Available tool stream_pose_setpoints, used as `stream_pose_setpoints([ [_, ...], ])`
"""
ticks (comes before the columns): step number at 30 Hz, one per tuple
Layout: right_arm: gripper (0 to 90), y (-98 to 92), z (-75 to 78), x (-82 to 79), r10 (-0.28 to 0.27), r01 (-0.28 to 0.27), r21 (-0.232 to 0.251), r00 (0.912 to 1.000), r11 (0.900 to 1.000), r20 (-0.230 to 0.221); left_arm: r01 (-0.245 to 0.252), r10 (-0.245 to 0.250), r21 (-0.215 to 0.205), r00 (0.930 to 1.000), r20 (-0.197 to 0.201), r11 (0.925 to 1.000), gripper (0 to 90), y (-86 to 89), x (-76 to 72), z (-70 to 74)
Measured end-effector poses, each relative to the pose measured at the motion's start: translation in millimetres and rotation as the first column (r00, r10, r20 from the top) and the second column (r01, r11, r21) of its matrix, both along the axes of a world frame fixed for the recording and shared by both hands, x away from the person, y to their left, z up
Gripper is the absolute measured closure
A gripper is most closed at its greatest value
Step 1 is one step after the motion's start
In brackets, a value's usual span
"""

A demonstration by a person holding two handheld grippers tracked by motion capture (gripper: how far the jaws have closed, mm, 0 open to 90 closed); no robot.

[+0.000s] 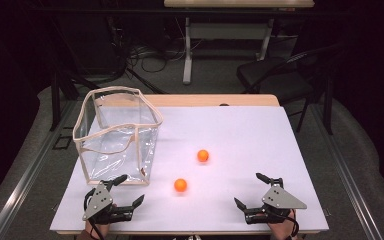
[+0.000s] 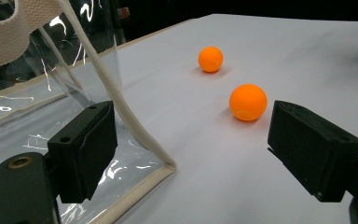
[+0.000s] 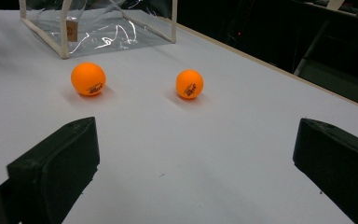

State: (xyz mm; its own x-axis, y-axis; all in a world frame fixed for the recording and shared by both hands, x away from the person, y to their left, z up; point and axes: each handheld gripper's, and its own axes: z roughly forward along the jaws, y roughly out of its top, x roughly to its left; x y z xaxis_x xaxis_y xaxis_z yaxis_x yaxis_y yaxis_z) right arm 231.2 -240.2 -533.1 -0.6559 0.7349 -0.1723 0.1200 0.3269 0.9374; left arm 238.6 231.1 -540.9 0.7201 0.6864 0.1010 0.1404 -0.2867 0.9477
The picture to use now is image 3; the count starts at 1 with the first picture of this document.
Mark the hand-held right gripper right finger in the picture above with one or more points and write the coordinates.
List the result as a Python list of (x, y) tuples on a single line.
[(341, 161)]

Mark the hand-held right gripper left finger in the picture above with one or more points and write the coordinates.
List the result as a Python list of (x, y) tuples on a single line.
[(56, 174)]

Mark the orange table tennis ball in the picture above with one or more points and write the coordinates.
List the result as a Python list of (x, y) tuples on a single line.
[(88, 78), (189, 84)]

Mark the clear plastic bag beige trim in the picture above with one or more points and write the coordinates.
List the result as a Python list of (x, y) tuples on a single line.
[(105, 34)]

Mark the light wood table white legs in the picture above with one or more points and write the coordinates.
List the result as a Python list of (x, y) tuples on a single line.
[(311, 49)]

